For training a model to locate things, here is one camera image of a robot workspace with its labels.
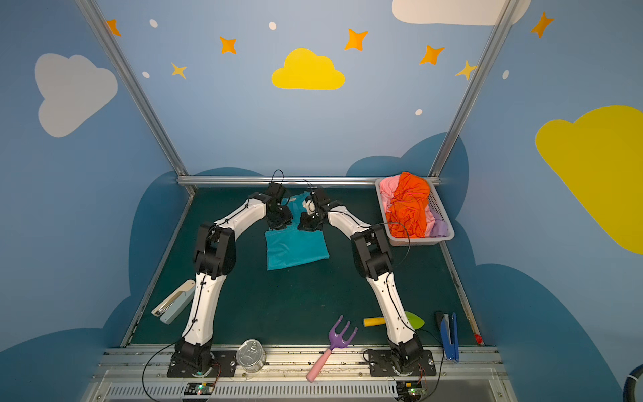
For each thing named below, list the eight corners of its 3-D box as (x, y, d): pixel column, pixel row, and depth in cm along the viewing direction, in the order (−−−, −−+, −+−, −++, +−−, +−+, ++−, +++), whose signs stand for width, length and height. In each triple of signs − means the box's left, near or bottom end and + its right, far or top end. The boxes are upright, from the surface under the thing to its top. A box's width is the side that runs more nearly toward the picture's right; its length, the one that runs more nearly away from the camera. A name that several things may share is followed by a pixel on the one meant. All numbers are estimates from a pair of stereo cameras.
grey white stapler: (155, 315, 85) (149, 311, 82) (190, 280, 93) (186, 275, 90) (168, 326, 82) (162, 322, 80) (203, 288, 91) (199, 284, 88)
